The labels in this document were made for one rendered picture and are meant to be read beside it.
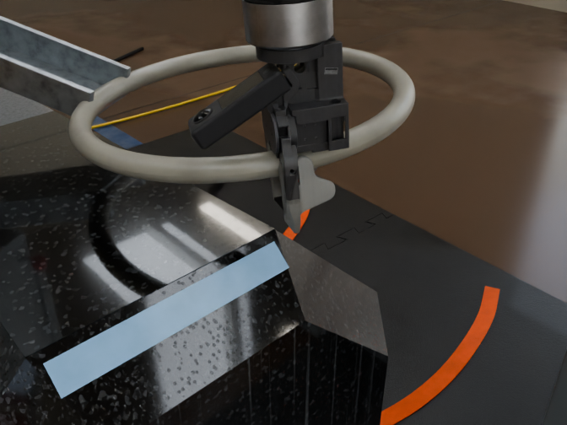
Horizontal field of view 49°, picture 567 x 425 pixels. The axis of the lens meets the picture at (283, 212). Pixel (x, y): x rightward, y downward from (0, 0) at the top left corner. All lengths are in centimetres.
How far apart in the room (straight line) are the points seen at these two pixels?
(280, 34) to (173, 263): 29
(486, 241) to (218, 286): 166
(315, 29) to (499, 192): 206
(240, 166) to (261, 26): 16
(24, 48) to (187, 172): 51
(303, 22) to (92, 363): 39
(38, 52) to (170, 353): 61
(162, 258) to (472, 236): 169
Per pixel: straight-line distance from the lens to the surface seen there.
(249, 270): 75
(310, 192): 69
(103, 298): 70
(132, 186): 90
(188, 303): 71
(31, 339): 68
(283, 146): 65
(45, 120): 117
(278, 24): 61
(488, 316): 194
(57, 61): 111
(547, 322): 198
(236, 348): 72
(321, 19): 62
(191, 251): 75
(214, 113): 65
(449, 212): 243
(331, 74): 66
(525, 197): 262
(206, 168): 69
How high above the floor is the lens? 123
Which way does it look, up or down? 32 degrees down
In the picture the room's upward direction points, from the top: straight up
